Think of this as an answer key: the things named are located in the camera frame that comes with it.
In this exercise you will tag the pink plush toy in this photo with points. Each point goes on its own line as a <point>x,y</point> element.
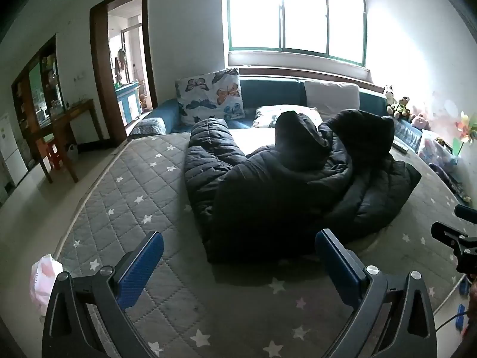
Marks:
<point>420,122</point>

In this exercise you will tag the blue cabinet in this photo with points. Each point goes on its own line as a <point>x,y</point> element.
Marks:
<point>128,100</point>

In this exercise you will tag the colourful pinwheel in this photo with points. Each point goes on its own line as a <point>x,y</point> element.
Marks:
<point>465,126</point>

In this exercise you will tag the remote control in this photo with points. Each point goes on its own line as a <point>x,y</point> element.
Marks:
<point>400,146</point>

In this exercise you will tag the black puffer jacket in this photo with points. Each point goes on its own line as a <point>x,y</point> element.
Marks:
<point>279,194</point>

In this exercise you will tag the red stool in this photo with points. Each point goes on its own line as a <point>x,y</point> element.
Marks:
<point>54,154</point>

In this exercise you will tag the white patterned pillow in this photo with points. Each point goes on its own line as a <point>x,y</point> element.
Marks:
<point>266,115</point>

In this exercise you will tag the grey star-print bed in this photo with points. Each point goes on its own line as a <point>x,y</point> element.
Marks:
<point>130,209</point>

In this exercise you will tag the dark patterned box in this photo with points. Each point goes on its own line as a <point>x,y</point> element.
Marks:
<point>408,134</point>

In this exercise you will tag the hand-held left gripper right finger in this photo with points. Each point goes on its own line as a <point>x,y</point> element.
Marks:
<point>337,268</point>

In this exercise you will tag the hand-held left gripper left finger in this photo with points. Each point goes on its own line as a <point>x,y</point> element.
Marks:
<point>139,268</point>

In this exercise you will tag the brown door frame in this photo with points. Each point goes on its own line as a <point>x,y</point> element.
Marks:
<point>100,63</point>

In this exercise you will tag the butterfly print pillow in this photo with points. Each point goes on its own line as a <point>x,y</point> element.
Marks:
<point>210,95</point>

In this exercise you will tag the pink white cloth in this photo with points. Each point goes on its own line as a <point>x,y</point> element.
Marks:
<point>46,283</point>

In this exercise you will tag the wooden desk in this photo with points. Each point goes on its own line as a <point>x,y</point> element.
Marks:
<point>80,106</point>

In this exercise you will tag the wooden display cabinet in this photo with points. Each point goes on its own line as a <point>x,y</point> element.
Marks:
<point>33,93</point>

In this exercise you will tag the green-framed window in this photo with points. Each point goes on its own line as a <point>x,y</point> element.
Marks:
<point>298,11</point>

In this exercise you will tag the white plastic jug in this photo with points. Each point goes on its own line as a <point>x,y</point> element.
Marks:
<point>73,153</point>

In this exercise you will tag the blue sofa backrest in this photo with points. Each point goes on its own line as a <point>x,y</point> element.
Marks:
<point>270,91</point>

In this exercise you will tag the white cow plush toy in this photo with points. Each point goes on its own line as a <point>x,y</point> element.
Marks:
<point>390,99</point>

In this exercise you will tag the white refrigerator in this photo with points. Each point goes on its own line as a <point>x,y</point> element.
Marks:
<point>11,149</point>

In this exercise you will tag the clear plastic storage box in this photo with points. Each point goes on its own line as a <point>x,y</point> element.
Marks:
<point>436,149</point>

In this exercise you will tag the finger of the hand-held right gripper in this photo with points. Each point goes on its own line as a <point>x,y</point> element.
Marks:
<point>447,233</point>
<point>465,211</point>

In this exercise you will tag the light grey back cushion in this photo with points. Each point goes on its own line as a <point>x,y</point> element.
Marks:
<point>331,95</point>

